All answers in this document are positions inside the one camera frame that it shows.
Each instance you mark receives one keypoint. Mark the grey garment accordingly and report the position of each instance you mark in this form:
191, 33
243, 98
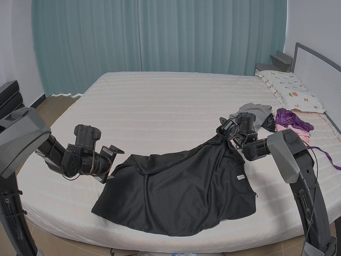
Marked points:
255, 109

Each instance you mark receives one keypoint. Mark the white printed pillow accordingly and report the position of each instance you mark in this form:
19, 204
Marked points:
290, 89

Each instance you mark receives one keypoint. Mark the pink garment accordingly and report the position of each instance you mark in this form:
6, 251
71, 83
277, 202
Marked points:
301, 135

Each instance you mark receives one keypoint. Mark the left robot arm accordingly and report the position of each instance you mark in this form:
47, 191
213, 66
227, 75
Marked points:
21, 137

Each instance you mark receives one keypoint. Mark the blue-green curtain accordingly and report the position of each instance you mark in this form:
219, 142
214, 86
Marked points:
88, 36
213, 28

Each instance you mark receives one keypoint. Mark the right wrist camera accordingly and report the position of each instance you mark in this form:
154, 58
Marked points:
227, 124

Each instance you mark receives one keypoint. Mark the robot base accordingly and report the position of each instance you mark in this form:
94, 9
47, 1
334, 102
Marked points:
183, 254

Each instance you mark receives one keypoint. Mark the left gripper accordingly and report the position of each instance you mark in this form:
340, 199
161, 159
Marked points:
105, 164

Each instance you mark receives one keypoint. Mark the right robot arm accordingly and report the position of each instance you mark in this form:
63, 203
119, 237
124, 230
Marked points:
293, 153

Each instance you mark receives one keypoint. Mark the grey bedside table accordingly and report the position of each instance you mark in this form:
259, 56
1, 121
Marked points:
282, 59

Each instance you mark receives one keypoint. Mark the purple garment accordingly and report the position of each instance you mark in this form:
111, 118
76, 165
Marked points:
289, 119

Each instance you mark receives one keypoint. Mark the dark chest of drawers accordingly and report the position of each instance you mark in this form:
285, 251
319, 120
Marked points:
10, 97

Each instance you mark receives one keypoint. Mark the bed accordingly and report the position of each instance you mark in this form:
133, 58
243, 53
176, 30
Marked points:
159, 103

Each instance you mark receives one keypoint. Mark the black T-shirt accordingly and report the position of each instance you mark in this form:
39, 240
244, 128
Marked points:
173, 191

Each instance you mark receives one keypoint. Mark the black shiny garment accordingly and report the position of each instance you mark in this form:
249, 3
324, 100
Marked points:
270, 124

